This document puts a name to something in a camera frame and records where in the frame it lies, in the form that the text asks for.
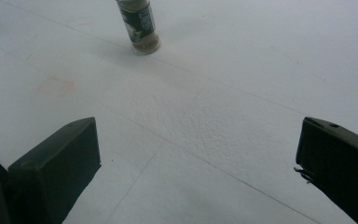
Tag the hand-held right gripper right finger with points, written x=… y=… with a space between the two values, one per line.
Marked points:
x=341 y=165

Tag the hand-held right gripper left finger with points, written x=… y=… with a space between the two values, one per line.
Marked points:
x=56 y=168

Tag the glass spice jar green lid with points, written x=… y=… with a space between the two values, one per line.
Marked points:
x=140 y=26

